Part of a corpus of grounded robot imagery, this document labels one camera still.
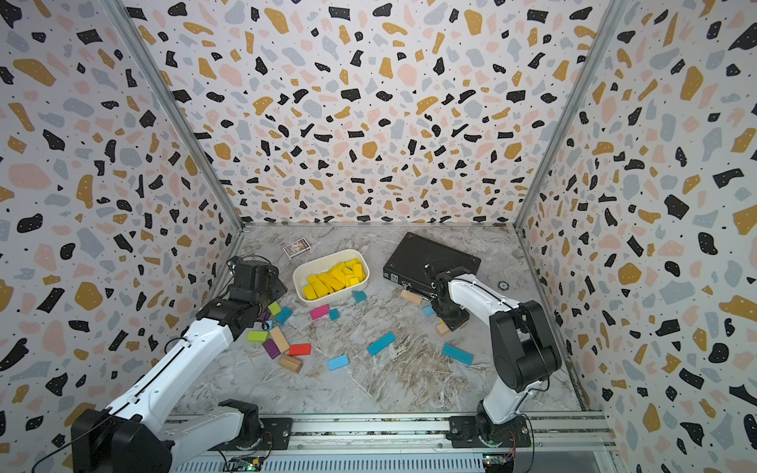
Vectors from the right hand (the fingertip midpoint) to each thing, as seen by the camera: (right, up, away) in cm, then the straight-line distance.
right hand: (445, 315), depth 92 cm
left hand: (-49, +11, -10) cm, 51 cm away
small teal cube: (-35, -1, +3) cm, 36 cm away
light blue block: (-32, -12, -6) cm, 35 cm away
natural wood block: (-45, -12, -9) cm, 47 cm away
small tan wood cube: (-1, -4, -1) cm, 4 cm away
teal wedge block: (-28, +5, +8) cm, 30 cm away
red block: (-45, -11, -1) cm, 46 cm away
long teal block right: (+3, -11, -4) cm, 12 cm away
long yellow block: (-42, +8, +6) cm, 43 cm away
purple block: (-53, -9, -4) cm, 54 cm away
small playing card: (-53, +21, +20) cm, 61 cm away
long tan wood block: (-50, -7, -2) cm, 51 cm away
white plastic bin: (-40, +15, +12) cm, 44 cm away
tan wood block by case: (-10, +5, +7) cm, 13 cm away
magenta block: (-40, 0, +3) cm, 40 cm away
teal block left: (-51, 0, +2) cm, 51 cm away
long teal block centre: (-21, -9, -2) cm, 22 cm away
